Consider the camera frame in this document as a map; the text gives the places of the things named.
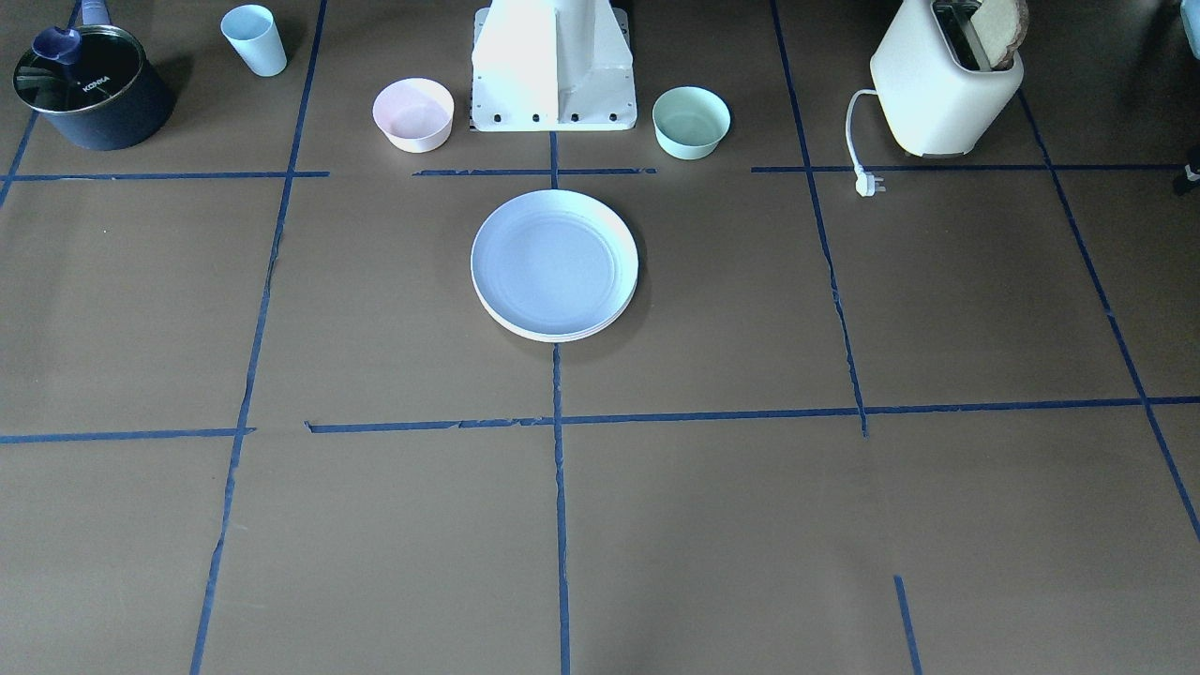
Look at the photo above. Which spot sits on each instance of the bread slice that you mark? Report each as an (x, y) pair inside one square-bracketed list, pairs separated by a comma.
[(1001, 27)]

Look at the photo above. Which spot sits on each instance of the light blue cup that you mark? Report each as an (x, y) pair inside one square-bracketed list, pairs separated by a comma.
[(253, 34)]

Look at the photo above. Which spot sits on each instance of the cream toaster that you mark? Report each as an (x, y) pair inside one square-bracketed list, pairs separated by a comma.
[(936, 90)]

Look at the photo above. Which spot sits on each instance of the dark blue saucepan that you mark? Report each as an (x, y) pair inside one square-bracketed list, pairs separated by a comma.
[(94, 83)]

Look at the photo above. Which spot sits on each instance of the pink bowl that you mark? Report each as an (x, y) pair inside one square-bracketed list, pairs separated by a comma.
[(415, 115)]

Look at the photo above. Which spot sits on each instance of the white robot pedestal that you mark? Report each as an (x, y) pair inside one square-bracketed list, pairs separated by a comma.
[(552, 66)]

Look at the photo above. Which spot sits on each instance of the blue plate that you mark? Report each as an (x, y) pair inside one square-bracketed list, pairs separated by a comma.
[(554, 232)]

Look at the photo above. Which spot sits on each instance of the green bowl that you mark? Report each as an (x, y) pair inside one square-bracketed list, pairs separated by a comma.
[(689, 122)]

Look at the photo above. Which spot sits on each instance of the cream plate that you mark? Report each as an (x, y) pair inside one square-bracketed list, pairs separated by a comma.
[(554, 309)]

